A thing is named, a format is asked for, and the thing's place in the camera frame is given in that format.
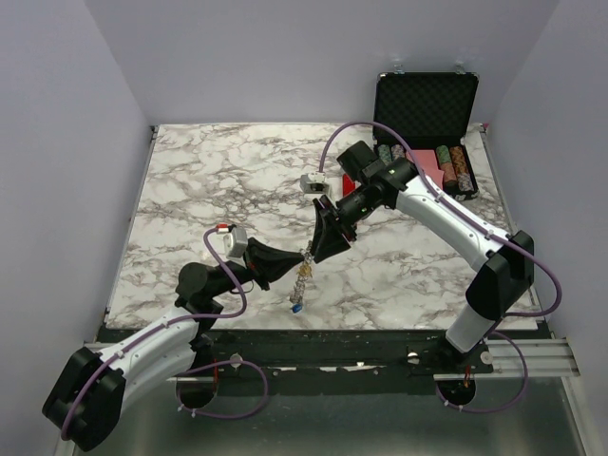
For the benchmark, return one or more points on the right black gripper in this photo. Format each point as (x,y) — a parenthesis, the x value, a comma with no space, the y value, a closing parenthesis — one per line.
(329,227)

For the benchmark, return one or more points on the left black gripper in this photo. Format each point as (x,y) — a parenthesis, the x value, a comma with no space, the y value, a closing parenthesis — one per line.
(266,263)

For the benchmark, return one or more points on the yellow capped key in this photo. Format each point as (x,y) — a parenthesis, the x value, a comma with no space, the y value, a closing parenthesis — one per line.
(305,270)

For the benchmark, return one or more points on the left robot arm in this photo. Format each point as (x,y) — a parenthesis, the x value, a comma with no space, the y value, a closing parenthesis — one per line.
(96,387)

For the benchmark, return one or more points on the red glitter microphone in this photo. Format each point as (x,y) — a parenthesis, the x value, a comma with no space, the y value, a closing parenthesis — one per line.
(348,185)

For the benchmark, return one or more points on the pink playing cards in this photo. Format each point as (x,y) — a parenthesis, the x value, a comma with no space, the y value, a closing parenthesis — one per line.
(427,160)

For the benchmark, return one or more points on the black poker chip case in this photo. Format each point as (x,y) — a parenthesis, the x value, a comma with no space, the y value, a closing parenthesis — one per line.
(431,110)

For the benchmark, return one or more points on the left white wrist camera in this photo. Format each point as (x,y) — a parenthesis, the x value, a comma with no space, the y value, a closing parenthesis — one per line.
(235,242)

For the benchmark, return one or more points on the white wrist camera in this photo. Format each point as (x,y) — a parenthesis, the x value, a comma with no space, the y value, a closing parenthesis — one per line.
(314,183)
(235,242)

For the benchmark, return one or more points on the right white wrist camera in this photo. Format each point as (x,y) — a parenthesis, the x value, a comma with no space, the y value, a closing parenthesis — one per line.
(314,183)

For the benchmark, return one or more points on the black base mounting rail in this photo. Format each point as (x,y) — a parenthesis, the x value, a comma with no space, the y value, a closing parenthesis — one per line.
(310,363)

